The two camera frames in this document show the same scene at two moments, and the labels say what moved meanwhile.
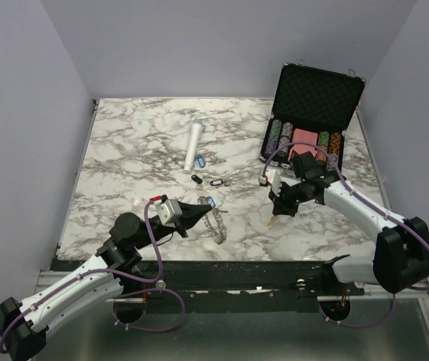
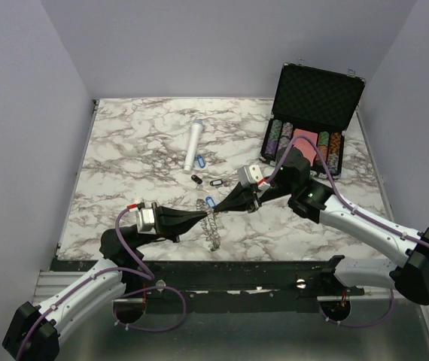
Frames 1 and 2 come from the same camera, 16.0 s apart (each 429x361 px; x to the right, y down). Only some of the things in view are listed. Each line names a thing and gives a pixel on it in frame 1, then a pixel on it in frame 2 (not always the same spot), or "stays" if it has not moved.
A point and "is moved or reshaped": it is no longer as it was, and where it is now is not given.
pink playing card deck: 302,136 stays
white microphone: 195,136 stays
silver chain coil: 214,222 is moved or reshaped
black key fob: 195,177 stays
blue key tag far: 201,161 stays
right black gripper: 284,209 -> 240,199
